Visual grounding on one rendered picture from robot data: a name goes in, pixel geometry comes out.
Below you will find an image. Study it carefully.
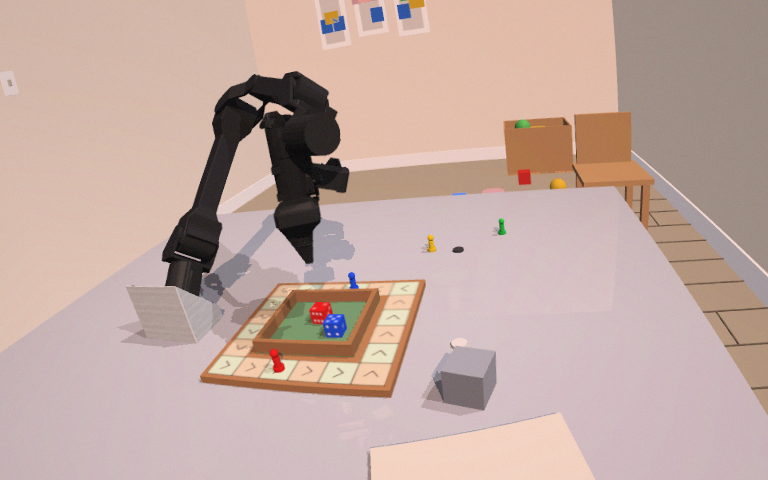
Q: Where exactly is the blue die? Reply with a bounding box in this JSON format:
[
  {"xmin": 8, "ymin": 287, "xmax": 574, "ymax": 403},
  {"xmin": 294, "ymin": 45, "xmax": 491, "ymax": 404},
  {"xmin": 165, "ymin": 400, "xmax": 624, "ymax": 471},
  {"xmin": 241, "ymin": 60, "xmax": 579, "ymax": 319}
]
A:
[{"xmin": 323, "ymin": 314, "xmax": 347, "ymax": 338}]

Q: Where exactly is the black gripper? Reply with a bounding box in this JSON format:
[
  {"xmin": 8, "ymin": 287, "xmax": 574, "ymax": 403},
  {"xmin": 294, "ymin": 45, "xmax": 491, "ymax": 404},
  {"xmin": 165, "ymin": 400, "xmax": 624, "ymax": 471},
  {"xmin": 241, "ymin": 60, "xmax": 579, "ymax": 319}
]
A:
[{"xmin": 271, "ymin": 155, "xmax": 321, "ymax": 264}]

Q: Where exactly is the red die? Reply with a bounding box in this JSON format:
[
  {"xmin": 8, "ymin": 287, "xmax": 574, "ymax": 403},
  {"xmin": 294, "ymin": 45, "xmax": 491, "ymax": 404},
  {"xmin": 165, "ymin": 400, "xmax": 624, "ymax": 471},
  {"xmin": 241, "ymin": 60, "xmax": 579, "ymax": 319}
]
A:
[{"xmin": 309, "ymin": 302, "xmax": 333, "ymax": 324}]

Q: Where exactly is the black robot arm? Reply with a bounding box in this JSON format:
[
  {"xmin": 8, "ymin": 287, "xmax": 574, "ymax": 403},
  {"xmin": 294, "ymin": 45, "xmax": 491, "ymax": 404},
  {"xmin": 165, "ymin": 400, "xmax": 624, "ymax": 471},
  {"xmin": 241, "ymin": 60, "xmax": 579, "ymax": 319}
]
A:
[{"xmin": 162, "ymin": 71, "xmax": 349, "ymax": 296}]

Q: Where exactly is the red pawn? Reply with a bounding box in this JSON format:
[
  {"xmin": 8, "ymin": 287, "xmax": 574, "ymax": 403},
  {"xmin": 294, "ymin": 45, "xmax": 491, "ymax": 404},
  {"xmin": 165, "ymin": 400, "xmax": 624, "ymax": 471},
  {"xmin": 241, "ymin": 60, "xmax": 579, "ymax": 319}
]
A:
[{"xmin": 269, "ymin": 349, "xmax": 285, "ymax": 373}]

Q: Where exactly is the blue pawn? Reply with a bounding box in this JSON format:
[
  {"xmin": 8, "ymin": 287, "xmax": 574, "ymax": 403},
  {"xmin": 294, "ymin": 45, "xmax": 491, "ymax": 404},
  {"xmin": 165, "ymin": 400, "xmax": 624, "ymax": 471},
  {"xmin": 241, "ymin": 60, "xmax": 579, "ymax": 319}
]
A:
[{"xmin": 348, "ymin": 272, "xmax": 359, "ymax": 289}]

